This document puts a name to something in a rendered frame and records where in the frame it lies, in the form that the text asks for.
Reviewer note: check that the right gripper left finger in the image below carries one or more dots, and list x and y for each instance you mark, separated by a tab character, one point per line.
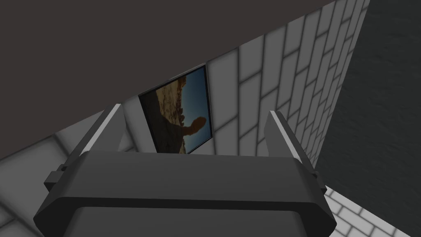
104	130

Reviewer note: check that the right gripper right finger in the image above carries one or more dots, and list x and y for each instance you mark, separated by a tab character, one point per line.
282	136

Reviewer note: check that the framed landscape picture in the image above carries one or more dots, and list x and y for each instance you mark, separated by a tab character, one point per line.
177	113

